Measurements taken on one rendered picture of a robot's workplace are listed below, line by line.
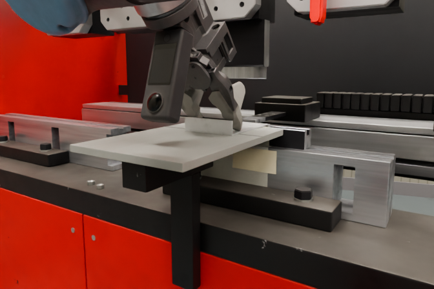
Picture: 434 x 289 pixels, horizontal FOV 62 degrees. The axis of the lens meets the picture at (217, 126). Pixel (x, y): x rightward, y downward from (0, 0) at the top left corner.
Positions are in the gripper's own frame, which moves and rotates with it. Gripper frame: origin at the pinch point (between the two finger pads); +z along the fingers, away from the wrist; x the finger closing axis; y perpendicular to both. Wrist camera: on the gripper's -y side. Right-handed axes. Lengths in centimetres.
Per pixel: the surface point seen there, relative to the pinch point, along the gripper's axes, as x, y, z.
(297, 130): -10.2, 5.2, 5.5
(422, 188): -20, 176, 273
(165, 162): -5.6, -15.0, -11.6
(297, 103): -2.7, 22.6, 17.2
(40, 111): 86, 15, 20
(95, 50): 86, 48, 19
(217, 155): -7.9, -10.2, -7.1
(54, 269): 36.0, -25.3, 20.6
